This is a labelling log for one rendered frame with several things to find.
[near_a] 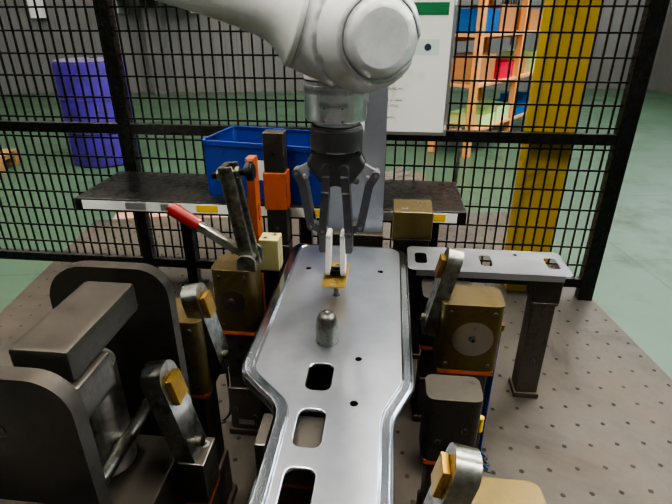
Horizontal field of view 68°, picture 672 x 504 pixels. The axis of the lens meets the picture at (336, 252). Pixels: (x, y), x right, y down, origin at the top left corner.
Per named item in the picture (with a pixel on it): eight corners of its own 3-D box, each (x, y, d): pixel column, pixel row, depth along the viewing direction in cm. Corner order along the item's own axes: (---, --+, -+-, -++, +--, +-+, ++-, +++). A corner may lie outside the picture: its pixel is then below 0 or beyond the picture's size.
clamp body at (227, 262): (265, 439, 93) (251, 272, 78) (214, 435, 94) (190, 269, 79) (273, 414, 99) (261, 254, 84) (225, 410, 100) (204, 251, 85)
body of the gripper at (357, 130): (302, 126, 67) (304, 192, 71) (365, 128, 66) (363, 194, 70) (310, 116, 74) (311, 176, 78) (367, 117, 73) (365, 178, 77)
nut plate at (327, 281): (345, 288, 77) (345, 282, 76) (320, 287, 77) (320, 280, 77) (349, 264, 84) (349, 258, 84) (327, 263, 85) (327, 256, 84)
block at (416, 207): (420, 359, 114) (433, 212, 98) (385, 357, 115) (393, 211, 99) (418, 339, 121) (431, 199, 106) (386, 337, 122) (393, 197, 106)
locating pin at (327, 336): (337, 357, 70) (337, 317, 67) (314, 355, 70) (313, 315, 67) (339, 343, 72) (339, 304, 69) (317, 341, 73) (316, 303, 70)
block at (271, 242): (287, 403, 101) (277, 240, 85) (270, 402, 102) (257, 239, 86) (290, 391, 104) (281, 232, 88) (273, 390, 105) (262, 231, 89)
